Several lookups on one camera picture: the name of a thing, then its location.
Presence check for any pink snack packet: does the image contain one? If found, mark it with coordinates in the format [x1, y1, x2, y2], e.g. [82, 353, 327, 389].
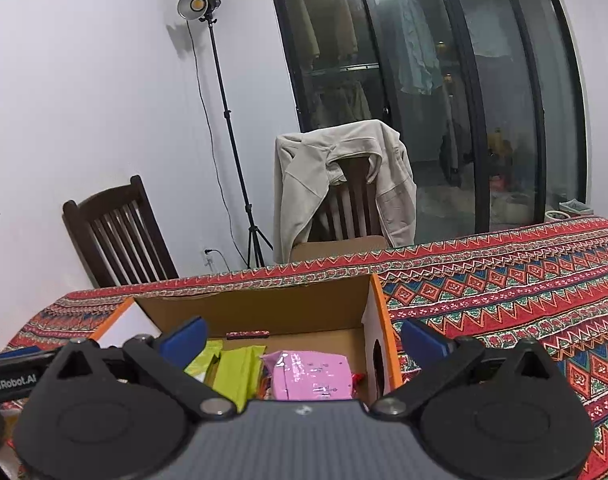
[260, 350, 356, 402]

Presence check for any black framed glass sliding door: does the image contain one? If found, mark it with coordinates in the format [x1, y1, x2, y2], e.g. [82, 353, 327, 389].
[266, 0, 591, 248]

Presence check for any patterned red tablecloth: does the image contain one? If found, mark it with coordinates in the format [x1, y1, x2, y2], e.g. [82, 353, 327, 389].
[1, 215, 608, 480]

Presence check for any beige jacket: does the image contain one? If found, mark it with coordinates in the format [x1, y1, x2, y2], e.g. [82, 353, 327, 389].
[274, 120, 418, 264]

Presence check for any wooden chair with tan seat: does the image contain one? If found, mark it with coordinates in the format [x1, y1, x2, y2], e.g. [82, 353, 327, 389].
[289, 157, 391, 262]

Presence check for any green snack packet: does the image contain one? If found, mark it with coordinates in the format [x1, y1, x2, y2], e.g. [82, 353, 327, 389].
[211, 345, 266, 412]
[184, 339, 224, 382]

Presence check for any black studio light cable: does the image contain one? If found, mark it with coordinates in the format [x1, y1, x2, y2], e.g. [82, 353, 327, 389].
[185, 20, 230, 268]

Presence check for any dark wooden slatted chair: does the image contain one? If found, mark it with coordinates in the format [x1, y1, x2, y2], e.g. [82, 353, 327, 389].
[62, 175, 181, 289]

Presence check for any hanging light blue shirt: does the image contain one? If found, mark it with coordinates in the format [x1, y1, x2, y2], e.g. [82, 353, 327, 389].
[398, 0, 444, 96]

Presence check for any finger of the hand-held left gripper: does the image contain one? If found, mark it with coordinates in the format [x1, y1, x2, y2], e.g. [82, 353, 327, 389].
[0, 351, 60, 367]

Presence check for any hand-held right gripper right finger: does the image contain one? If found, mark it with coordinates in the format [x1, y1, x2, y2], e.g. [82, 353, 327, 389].
[370, 319, 565, 420]

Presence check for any studio light on tripod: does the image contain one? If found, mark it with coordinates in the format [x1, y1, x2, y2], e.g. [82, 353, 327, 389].
[177, 0, 275, 268]

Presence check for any orange cardboard box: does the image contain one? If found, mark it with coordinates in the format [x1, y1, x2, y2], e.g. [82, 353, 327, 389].
[89, 274, 404, 406]

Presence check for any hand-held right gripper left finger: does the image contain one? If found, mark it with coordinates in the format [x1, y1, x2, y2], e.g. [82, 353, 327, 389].
[44, 316, 237, 421]

